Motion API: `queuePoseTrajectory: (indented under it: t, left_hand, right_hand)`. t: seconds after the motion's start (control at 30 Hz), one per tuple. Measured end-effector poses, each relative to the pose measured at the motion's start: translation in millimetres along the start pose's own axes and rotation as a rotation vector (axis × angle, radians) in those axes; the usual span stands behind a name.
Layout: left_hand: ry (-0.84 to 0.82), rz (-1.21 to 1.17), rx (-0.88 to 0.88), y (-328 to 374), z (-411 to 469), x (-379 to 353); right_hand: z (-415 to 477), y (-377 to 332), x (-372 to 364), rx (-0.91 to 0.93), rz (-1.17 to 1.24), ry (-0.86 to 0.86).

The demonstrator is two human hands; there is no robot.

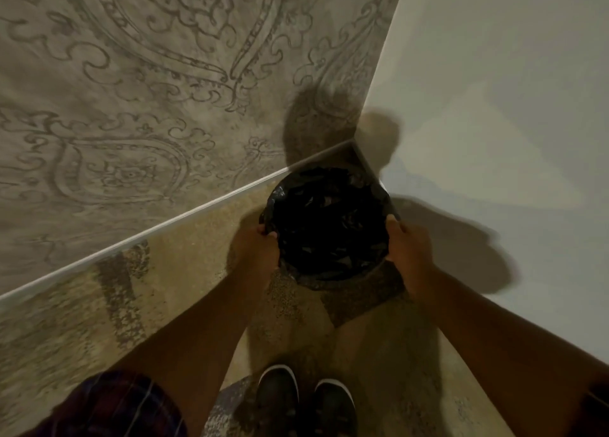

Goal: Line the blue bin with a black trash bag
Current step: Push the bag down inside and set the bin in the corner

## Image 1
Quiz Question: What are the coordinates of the person's right hand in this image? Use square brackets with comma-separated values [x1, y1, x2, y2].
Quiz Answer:
[384, 214, 436, 299]

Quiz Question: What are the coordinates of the person's left hand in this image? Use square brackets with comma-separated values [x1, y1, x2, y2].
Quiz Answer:
[231, 223, 280, 294]

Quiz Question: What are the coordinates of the black trash bag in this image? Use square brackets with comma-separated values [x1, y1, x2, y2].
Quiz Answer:
[259, 166, 401, 291]

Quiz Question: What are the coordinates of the person's left forearm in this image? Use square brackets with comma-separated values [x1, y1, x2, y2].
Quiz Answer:
[110, 265, 272, 437]

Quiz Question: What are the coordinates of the person's right forearm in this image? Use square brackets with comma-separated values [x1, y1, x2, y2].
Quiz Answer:
[413, 266, 609, 437]

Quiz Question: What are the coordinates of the white baseboard strip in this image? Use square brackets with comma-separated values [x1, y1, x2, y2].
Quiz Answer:
[0, 139, 355, 304]

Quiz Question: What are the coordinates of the patterned beige carpet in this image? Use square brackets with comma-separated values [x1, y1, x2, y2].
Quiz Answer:
[0, 177, 517, 437]

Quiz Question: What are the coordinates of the person's dark left shoe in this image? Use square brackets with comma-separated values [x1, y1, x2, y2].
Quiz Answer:
[255, 364, 300, 437]

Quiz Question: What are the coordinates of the person's dark shoe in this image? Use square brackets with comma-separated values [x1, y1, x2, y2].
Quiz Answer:
[311, 379, 358, 437]
[255, 364, 300, 437]

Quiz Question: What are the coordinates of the person's dark right shoe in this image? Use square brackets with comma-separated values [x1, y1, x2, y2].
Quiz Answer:
[311, 379, 358, 437]

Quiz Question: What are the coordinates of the plaid shirt sleeve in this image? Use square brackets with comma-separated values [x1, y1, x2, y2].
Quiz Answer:
[29, 370, 188, 437]

